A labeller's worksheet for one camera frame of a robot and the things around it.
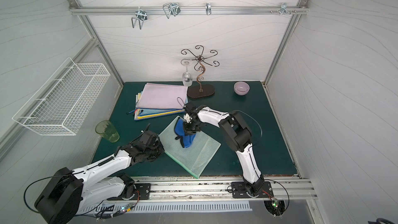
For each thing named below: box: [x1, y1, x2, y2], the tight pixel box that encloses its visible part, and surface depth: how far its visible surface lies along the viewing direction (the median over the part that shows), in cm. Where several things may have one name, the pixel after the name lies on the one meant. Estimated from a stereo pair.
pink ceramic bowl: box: [233, 81, 251, 96], surface depth 114 cm
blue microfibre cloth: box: [174, 117, 197, 148], surface depth 92 cm
